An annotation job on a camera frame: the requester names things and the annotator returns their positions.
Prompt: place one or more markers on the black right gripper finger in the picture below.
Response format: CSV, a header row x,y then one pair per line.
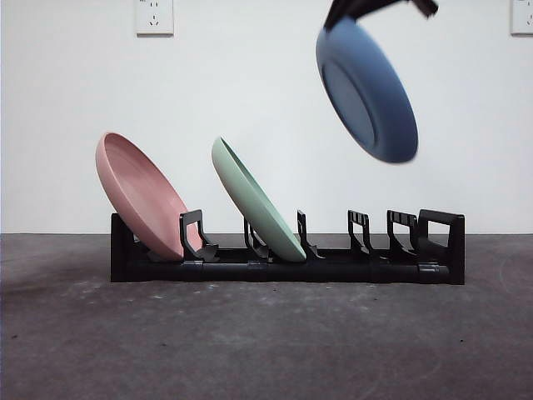
x,y
347,9

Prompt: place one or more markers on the blue plate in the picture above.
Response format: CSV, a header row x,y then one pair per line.
x,y
387,104

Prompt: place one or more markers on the green plate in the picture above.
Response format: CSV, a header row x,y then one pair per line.
x,y
250,200

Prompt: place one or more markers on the pink plate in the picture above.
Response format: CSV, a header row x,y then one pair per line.
x,y
137,187

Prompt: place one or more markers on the black dish rack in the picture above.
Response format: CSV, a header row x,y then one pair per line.
x,y
291,273

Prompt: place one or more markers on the white wall socket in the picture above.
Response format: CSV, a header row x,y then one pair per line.
x,y
155,16
522,16

